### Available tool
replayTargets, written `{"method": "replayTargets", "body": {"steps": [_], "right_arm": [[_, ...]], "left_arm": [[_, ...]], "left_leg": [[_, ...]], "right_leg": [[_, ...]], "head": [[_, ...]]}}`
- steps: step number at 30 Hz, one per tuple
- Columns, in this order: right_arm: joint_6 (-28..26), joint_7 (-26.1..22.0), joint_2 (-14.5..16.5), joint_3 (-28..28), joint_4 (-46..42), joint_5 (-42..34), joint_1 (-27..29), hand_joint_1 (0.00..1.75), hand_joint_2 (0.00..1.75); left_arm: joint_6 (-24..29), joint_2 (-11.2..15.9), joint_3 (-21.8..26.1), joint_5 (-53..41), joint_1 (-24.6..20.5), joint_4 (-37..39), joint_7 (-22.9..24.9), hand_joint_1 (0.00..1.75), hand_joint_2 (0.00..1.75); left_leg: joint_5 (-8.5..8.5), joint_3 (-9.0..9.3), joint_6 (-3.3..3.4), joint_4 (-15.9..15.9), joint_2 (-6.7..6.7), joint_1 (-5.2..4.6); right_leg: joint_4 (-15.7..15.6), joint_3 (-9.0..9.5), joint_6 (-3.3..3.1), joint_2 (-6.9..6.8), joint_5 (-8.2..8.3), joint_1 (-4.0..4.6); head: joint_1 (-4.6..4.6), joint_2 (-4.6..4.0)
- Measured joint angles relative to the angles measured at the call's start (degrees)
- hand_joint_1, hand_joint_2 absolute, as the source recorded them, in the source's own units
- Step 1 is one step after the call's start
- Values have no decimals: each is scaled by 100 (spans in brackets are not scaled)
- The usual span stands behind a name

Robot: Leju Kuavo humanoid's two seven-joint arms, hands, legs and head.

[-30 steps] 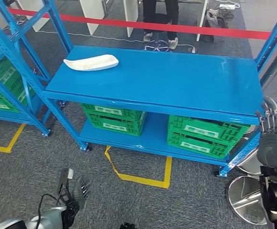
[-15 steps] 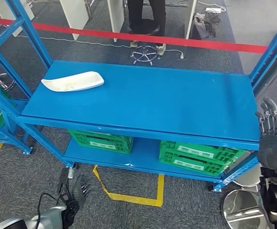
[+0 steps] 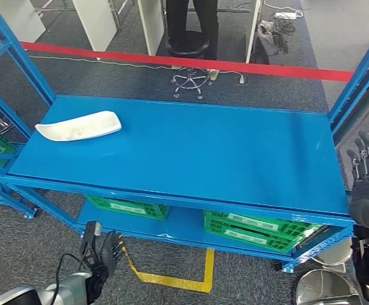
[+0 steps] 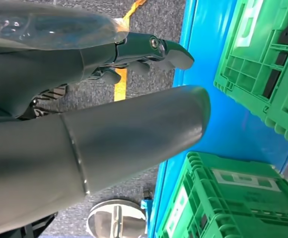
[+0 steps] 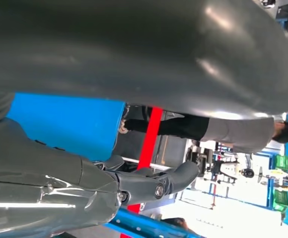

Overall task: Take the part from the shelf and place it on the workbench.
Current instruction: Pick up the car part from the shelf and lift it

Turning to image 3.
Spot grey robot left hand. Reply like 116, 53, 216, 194
98, 230, 125, 279

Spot white curved plastic part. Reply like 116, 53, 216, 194
35, 111, 122, 142

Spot grey bag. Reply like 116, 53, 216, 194
251, 20, 289, 65

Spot black stool with chrome base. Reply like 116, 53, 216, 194
166, 36, 213, 100

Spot white power strip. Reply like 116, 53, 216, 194
274, 11, 304, 20

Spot person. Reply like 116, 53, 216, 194
166, 0, 219, 81

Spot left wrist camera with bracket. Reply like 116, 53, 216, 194
79, 220, 102, 270

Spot chrome round stool base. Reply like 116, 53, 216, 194
294, 248, 361, 305

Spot red barrier tape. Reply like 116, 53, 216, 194
0, 36, 369, 102

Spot yellow floor tape outline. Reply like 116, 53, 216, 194
120, 246, 215, 294

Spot white desk side panel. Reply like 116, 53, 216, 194
0, 0, 47, 43
72, 0, 118, 52

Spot black cable tangle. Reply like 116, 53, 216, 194
268, 15, 296, 37

